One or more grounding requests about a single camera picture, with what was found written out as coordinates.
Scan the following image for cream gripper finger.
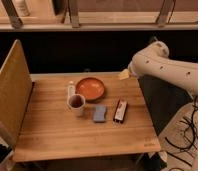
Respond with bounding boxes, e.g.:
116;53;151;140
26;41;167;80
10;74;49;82
118;69;130;80

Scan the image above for orange ceramic bowl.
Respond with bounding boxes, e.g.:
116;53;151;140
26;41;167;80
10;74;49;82
76;77;105;101

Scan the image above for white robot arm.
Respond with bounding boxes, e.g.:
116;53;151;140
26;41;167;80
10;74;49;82
119;41;198;171

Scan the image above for blue sponge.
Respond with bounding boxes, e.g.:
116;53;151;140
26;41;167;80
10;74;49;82
93;105;106;123

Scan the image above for dark right side panel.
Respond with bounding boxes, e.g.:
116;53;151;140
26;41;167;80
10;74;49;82
139;75;192;135

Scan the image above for small white bottle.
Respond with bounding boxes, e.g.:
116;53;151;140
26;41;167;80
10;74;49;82
67;81;75;97

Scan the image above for white mug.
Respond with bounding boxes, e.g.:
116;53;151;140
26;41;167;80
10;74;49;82
67;94;85;117

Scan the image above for wooden side panel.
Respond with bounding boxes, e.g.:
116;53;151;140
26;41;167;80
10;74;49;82
0;40;32;148

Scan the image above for white bottle on shelf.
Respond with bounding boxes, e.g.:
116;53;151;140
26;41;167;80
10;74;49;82
15;0;30;17

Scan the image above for black floor cables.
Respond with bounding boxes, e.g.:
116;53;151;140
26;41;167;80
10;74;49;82
164;96;198;171

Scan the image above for wooden shelf rail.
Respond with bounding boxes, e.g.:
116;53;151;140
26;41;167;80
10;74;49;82
0;11;198;32

